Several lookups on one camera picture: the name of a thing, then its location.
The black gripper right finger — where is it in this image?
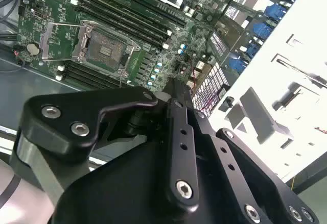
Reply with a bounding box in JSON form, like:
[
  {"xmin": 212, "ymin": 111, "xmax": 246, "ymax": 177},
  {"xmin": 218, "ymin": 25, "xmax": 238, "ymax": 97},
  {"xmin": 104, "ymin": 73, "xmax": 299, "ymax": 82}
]
[{"xmin": 181, "ymin": 83, "xmax": 320, "ymax": 224}]

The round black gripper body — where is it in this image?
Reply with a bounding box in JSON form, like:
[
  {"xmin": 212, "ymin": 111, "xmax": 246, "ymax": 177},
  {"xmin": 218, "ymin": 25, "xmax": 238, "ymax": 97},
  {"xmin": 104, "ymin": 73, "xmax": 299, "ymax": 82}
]
[{"xmin": 51, "ymin": 142, "xmax": 247, "ymax": 224}]

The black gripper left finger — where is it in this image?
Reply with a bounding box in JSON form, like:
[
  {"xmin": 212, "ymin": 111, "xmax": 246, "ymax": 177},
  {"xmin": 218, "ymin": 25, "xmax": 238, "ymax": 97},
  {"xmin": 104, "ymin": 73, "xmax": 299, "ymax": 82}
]
[{"xmin": 10, "ymin": 79, "xmax": 201, "ymax": 212}]

